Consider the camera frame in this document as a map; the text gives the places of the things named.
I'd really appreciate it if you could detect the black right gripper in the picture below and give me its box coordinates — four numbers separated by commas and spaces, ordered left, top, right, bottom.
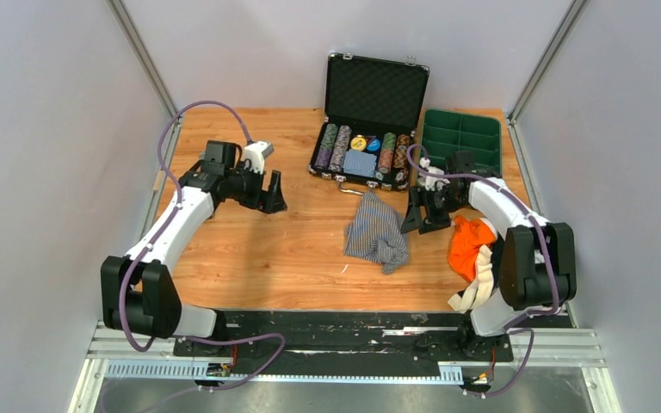
400, 186, 466, 235

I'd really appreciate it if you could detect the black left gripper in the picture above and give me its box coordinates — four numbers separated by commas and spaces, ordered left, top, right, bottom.
225, 162, 288, 215

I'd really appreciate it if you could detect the grey striped underwear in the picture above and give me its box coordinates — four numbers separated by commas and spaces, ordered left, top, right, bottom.
343, 192, 411, 274

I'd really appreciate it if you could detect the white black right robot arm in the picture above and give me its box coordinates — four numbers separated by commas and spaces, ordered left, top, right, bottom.
401, 145, 577, 360

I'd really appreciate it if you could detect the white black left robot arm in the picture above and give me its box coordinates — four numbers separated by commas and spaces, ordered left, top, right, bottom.
100, 140, 287, 355

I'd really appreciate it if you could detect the orange garment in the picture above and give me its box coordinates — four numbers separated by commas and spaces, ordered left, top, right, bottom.
447, 215, 497, 282

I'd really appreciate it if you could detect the green divided tray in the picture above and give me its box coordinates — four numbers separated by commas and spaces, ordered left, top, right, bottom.
421, 109, 502, 175

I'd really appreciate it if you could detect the cream white garment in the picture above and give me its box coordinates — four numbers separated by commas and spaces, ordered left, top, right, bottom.
448, 245, 494, 313

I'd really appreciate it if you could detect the black poker chip case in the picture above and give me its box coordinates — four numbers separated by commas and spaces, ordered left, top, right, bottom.
307, 52, 429, 191

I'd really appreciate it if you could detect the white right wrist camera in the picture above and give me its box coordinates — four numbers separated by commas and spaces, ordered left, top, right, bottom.
417, 157, 450, 191

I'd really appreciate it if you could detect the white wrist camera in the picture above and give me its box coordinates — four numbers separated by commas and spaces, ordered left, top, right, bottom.
417, 157, 450, 191
239, 141, 275, 175

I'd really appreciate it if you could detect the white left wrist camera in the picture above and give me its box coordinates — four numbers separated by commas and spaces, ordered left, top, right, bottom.
239, 141, 275, 175

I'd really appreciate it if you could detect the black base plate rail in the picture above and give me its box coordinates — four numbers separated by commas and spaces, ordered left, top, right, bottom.
172, 310, 574, 378

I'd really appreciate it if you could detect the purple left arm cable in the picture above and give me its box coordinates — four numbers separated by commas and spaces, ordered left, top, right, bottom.
116, 101, 286, 394

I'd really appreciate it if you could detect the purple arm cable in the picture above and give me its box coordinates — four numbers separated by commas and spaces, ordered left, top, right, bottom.
116, 101, 286, 394
405, 143, 563, 398

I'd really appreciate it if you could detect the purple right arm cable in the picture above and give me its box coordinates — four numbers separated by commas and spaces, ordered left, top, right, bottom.
405, 143, 563, 398

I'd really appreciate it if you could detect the aluminium frame rail front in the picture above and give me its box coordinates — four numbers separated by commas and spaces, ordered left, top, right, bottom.
68, 324, 621, 412

